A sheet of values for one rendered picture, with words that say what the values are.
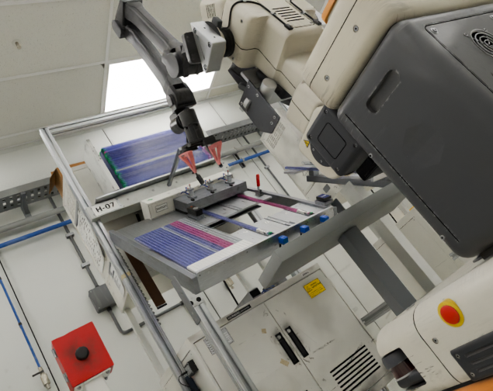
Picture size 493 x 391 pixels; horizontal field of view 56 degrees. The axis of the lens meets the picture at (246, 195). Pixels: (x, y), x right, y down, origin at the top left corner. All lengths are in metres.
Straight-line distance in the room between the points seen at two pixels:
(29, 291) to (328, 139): 2.85
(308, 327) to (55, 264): 2.24
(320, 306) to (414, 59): 1.37
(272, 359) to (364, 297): 2.53
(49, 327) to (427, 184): 2.97
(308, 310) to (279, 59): 1.08
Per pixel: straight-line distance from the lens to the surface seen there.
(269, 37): 1.38
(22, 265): 3.70
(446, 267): 2.70
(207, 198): 2.13
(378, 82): 0.90
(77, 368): 1.52
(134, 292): 2.03
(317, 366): 1.93
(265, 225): 1.84
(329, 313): 2.04
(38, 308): 3.56
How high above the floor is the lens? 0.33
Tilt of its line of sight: 20 degrees up
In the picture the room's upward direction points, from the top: 36 degrees counter-clockwise
